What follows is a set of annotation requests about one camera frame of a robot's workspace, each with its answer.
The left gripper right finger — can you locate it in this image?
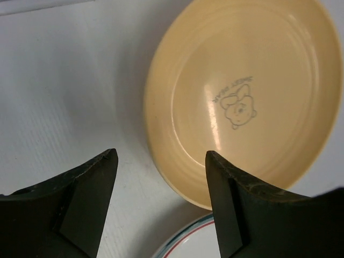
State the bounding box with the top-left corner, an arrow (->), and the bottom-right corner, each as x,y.
205,151 -> 343,257

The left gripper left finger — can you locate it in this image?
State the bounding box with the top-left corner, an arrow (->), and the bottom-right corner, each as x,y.
1,149 -> 118,257

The yellow plate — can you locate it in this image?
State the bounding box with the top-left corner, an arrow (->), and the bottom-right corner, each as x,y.
144,1 -> 343,210

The white plate green red rim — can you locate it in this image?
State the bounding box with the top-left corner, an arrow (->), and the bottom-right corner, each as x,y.
152,213 -> 220,258

